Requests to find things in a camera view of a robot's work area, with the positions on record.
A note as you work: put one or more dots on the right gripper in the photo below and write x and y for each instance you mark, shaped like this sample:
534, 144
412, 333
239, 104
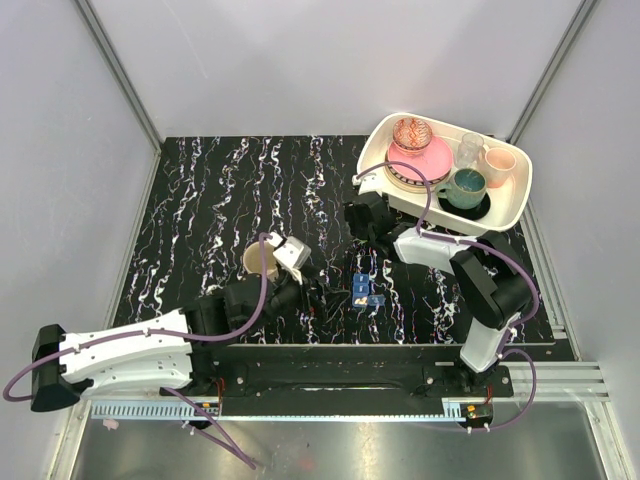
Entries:
351, 216

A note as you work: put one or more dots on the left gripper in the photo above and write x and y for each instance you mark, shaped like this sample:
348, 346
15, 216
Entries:
334, 296

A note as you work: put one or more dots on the blue pill organizer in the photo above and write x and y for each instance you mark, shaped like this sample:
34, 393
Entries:
362, 296

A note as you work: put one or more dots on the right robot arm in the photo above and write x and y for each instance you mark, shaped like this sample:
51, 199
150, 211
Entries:
498, 291

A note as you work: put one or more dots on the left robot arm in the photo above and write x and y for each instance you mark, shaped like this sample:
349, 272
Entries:
169, 351

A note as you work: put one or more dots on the cream striped plate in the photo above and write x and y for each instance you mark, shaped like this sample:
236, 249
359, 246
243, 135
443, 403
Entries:
435, 171

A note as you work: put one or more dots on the patterned small bowl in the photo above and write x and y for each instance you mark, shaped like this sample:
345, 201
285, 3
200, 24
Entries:
412, 134

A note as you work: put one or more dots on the cream floral mug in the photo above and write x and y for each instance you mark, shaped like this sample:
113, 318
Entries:
256, 257

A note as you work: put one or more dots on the teal ceramic mug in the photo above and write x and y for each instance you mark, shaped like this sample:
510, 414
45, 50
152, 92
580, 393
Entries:
464, 190

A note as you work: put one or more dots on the black saucer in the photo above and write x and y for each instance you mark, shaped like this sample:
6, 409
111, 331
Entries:
475, 213

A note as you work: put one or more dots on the white serving tray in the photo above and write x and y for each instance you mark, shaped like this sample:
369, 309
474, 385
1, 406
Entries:
507, 202

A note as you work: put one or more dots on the clear glass cup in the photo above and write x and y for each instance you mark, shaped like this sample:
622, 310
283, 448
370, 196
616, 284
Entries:
469, 150

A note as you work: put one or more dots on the pink mug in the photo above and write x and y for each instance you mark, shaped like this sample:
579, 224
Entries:
497, 166

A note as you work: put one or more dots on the black marble mat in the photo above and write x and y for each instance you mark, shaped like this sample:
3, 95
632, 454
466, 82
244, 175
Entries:
213, 196

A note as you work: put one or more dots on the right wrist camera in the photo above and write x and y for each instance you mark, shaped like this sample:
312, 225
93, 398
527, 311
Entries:
373, 182

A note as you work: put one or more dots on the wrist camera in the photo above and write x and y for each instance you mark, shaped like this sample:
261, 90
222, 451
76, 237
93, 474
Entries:
373, 182
291, 254

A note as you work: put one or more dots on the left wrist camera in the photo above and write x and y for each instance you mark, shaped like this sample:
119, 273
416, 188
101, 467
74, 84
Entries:
291, 254

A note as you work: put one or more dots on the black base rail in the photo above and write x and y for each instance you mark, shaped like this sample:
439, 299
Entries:
242, 370

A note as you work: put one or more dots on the slotted cable duct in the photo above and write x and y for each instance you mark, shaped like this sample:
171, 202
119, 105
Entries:
305, 406

